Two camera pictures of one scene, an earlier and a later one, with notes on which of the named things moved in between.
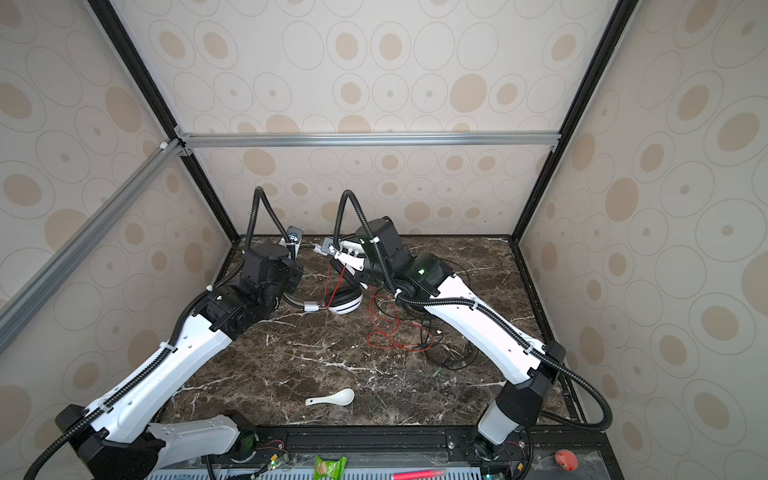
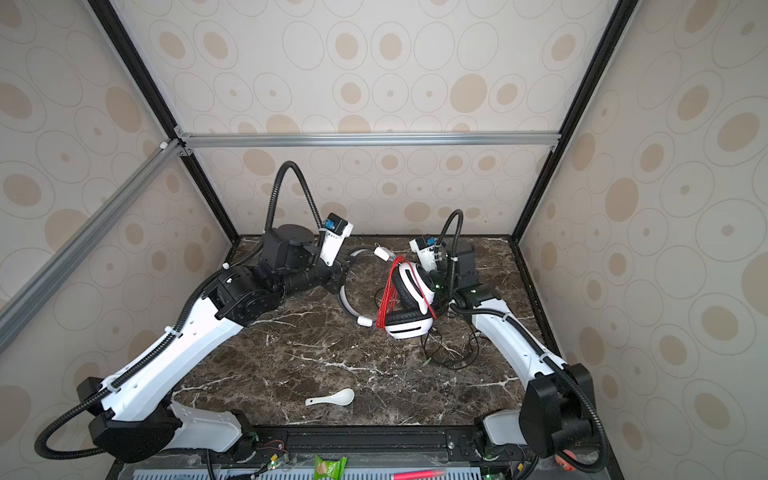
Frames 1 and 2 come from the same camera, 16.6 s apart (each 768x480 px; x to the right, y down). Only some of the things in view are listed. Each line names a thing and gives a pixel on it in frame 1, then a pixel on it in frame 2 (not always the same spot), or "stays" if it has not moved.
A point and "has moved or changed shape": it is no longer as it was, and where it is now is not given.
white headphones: x=341 y=301 has moved or changed shape
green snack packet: x=329 y=469 stays
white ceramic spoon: x=344 y=397 stays
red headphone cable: x=396 y=334 has moved or changed shape
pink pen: x=420 y=474 stays
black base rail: x=430 y=447 stays
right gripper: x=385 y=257 → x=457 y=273
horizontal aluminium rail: x=368 y=140 stays
